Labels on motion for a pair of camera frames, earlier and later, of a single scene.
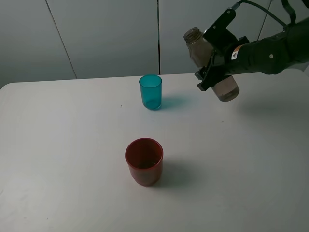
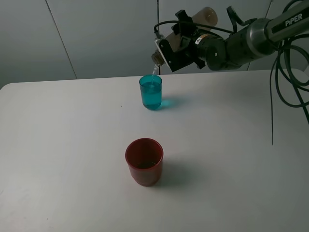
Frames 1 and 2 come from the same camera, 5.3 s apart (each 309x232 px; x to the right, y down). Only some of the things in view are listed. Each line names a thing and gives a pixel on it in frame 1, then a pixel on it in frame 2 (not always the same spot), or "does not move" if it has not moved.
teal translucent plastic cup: [150, 87] does not move
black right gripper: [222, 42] -> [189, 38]
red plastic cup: [145, 158] does not move
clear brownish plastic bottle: [201, 50] -> [207, 16]
